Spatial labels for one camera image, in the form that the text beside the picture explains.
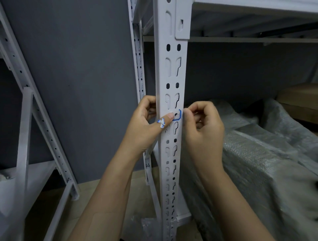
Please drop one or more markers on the person's right hand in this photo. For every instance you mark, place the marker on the person's right hand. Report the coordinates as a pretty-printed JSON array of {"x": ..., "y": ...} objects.
[{"x": 208, "y": 144}]

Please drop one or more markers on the person's left hand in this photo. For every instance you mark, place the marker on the person's left hand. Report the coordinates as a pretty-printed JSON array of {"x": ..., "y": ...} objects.
[{"x": 141, "y": 134}]

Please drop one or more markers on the torn blue-edged label piece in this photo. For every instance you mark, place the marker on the torn blue-edged label piece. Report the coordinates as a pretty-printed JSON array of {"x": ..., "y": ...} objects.
[{"x": 162, "y": 123}]

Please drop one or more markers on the blue-bordered white label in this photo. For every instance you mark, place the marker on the blue-bordered white label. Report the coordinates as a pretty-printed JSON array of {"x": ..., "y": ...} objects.
[{"x": 180, "y": 115}]

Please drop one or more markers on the white perforated shelf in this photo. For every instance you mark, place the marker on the white perforated shelf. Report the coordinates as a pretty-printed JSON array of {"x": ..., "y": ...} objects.
[{"x": 160, "y": 74}]

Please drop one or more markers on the person's left forearm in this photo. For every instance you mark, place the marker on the person's left forearm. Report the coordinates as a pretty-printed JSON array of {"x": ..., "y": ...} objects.
[{"x": 106, "y": 198}]

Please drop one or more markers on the person's right forearm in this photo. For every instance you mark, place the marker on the person's right forearm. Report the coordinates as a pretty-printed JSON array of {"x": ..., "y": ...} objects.
[{"x": 236, "y": 208}]

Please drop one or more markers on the person's grey clothing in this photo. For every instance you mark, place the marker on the person's grey clothing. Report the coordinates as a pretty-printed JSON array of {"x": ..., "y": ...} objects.
[{"x": 268, "y": 178}]

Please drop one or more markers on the clear plastic wrap piece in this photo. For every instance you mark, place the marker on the clear plastic wrap piece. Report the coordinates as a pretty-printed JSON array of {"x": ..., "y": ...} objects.
[{"x": 146, "y": 231}]

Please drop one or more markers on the plain brown cardboard box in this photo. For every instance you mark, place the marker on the plain brown cardboard box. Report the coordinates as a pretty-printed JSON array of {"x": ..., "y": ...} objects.
[{"x": 300, "y": 104}]

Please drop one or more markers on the white metal shelving rack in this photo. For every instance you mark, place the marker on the white metal shelving rack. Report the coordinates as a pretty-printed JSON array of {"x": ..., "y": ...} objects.
[{"x": 248, "y": 15}]

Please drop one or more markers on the white-grey cloth bundle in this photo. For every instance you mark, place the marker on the white-grey cloth bundle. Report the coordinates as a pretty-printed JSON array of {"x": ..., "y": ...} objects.
[{"x": 3, "y": 176}]

